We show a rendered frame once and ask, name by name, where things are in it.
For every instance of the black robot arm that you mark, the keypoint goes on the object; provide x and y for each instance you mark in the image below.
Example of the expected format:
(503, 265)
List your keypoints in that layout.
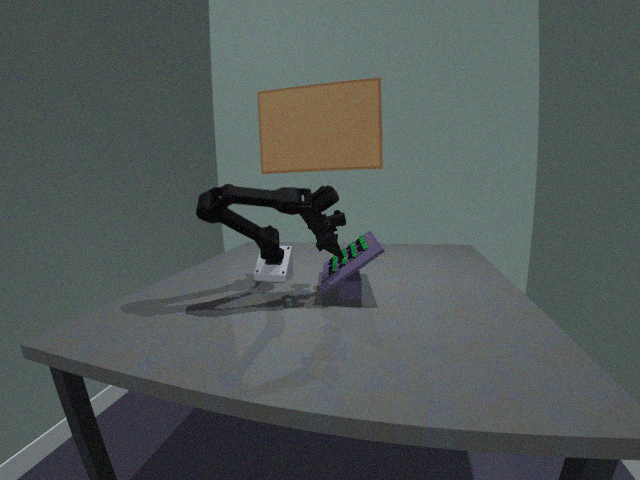
(286, 200)

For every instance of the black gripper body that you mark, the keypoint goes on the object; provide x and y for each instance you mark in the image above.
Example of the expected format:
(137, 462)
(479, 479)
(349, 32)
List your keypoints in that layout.
(323, 235)

